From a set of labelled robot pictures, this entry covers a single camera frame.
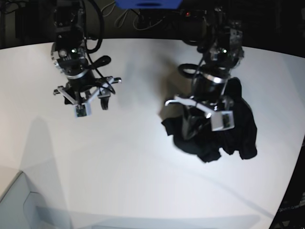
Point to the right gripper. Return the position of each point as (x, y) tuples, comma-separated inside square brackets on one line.
[(81, 93)]

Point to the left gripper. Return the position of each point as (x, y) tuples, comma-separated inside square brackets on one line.
[(205, 97)]

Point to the black t-shirt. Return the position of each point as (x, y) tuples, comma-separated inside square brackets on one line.
[(206, 144)]

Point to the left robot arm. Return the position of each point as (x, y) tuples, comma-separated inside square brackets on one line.
[(221, 50)]

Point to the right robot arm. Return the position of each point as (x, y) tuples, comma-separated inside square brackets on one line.
[(71, 55)]

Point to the blue box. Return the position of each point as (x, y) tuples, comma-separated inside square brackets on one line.
[(148, 4)]

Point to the white bin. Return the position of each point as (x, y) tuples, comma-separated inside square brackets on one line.
[(22, 208)]

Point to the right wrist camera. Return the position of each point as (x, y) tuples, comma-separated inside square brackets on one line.
[(82, 110)]

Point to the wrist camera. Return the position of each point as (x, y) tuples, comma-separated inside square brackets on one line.
[(82, 110), (222, 121)]

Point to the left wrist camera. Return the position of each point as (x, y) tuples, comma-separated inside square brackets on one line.
[(222, 121)]

